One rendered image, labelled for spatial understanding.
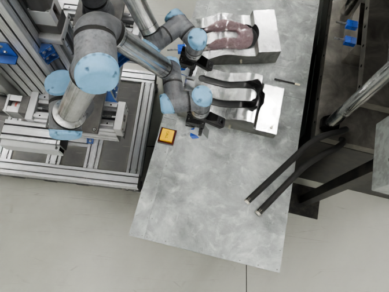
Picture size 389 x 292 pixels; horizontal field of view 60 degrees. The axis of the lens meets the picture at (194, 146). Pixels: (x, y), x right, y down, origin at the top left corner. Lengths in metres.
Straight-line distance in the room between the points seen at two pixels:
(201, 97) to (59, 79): 0.53
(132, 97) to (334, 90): 1.33
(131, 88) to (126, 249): 1.12
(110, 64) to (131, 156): 1.41
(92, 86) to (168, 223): 0.84
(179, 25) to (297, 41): 0.87
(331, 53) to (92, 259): 1.96
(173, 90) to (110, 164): 1.16
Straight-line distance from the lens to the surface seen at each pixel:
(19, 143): 1.69
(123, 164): 2.30
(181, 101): 1.24
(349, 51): 2.03
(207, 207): 1.62
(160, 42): 1.37
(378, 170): 1.54
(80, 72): 0.94
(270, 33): 1.92
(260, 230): 1.65
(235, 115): 1.64
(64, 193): 2.57
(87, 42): 0.97
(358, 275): 2.69
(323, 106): 1.94
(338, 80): 2.05
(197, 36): 1.37
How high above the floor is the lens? 2.40
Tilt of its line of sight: 72 degrees down
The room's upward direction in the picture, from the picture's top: 7 degrees clockwise
